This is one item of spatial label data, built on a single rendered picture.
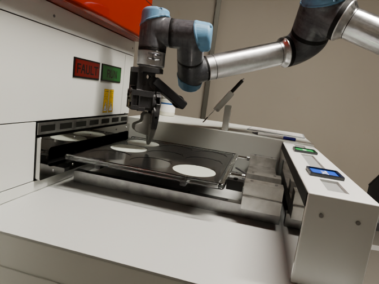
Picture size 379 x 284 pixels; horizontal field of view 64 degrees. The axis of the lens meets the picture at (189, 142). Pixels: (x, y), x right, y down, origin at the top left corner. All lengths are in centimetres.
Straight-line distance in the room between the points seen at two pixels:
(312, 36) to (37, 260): 88
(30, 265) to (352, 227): 49
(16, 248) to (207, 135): 65
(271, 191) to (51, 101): 51
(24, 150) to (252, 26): 255
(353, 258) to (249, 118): 250
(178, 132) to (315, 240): 66
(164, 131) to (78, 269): 63
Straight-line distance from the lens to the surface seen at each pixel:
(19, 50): 66
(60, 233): 56
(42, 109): 72
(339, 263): 50
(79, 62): 81
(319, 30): 98
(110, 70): 94
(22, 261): 58
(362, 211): 48
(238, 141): 100
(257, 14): 302
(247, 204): 65
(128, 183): 74
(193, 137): 102
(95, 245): 52
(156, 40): 83
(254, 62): 96
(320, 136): 308
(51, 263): 55
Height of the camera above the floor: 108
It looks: 9 degrees down
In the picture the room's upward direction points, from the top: 7 degrees clockwise
